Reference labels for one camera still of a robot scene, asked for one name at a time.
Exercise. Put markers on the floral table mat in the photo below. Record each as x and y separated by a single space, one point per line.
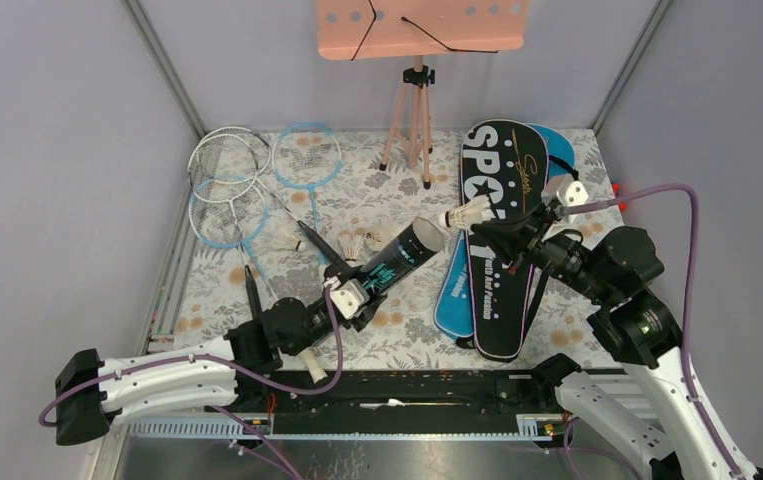
403 334

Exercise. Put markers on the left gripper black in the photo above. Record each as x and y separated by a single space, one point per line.
364 313

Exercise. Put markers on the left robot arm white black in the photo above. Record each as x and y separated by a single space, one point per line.
93 393

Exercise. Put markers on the blue racket bag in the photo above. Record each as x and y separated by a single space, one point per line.
453 312

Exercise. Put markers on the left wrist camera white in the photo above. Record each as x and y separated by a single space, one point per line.
350 298

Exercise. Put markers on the black shuttlecock tube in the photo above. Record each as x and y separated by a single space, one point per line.
407 251

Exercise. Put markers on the blue racket white grip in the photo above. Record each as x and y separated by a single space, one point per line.
306 156

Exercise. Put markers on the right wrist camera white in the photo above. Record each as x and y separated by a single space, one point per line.
568 191

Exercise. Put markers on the black sport racket bag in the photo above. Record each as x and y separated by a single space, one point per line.
503 265

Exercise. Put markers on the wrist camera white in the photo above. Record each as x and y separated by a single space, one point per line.
568 191
350 298

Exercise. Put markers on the white shuttlecock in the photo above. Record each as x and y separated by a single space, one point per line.
284 239
351 245
476 211
378 236

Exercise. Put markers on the white racket rear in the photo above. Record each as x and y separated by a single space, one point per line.
230 152

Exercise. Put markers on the pink music stand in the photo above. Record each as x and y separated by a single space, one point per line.
357 30

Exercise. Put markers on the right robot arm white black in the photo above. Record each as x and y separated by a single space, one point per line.
640 333

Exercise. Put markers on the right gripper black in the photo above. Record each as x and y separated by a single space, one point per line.
520 235

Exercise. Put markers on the white racket black grip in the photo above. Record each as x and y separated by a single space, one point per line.
229 201

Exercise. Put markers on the blue racket lower left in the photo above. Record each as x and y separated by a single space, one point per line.
219 211

